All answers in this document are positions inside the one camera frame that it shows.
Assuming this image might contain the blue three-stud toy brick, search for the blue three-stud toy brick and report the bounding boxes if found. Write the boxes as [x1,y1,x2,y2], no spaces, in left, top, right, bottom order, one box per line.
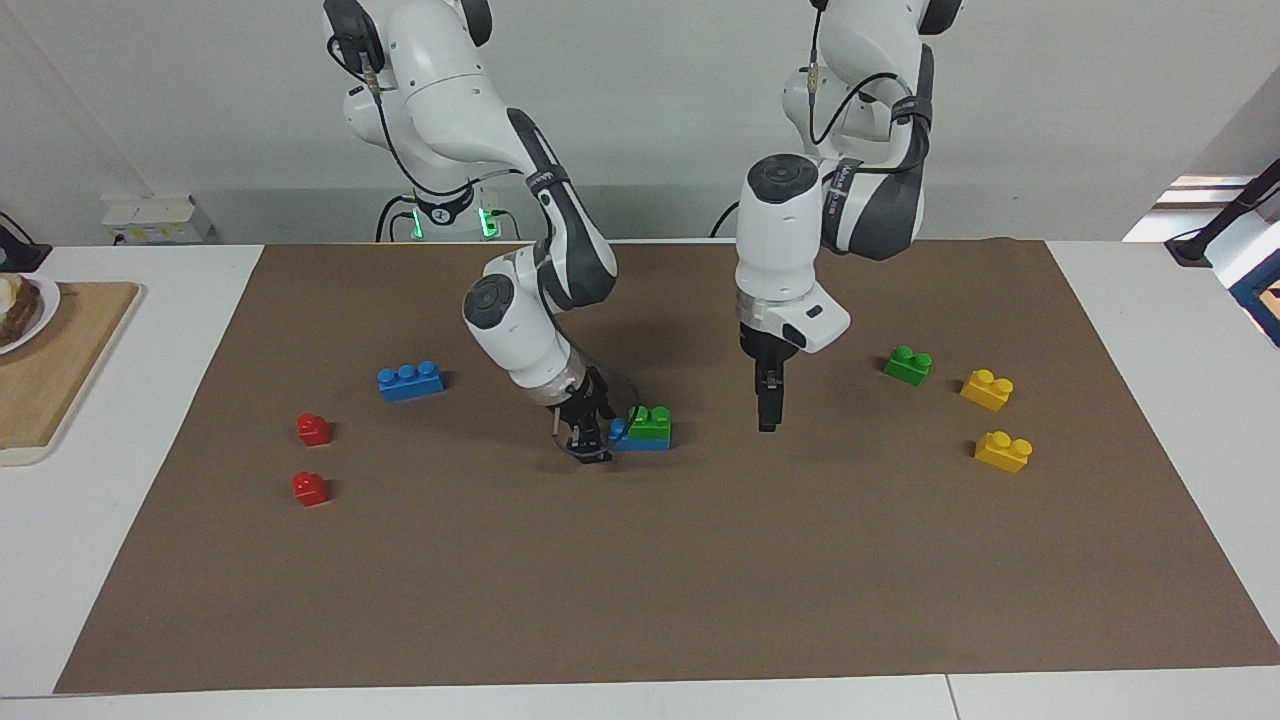
[377,361,446,403]
[608,417,673,452]

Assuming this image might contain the brown paper table mat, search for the brown paper table mat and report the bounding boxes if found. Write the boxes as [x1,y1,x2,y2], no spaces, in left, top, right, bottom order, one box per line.
[53,238,1280,695]

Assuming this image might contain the yellow two-stud toy brick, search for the yellow two-stud toy brick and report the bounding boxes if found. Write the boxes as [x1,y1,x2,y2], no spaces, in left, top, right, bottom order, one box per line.
[974,431,1033,473]
[960,369,1014,412]

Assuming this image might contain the black stand with base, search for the black stand with base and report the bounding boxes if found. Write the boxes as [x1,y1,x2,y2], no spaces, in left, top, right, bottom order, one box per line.
[1165,158,1280,268]

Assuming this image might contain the white power strip box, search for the white power strip box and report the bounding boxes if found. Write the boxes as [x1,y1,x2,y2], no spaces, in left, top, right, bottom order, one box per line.
[100,194,216,245]

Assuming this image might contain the blue framed board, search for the blue framed board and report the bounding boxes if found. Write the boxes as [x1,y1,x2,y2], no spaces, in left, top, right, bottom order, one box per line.
[1228,235,1280,349]

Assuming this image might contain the wooden cutting board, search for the wooden cutting board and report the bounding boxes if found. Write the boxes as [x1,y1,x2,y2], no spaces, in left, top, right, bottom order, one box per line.
[0,282,141,468]

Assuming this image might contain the white plate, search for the white plate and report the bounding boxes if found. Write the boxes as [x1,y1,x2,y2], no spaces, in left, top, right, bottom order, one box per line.
[0,275,61,356]

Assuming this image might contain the brown bread slice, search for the brown bread slice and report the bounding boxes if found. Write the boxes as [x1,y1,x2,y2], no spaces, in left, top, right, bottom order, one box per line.
[0,275,41,341]

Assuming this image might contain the black clamp base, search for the black clamp base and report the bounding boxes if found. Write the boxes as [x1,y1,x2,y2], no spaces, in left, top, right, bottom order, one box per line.
[0,212,53,273]

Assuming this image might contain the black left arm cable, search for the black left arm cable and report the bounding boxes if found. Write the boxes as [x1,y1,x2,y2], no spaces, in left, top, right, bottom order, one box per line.
[806,8,906,147]

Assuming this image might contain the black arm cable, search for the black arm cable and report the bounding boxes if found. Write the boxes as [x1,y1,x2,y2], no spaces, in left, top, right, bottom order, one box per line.
[325,10,643,463]
[806,8,906,147]

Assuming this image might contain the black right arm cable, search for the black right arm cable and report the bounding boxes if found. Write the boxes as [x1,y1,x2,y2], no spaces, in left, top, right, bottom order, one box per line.
[325,10,643,463]

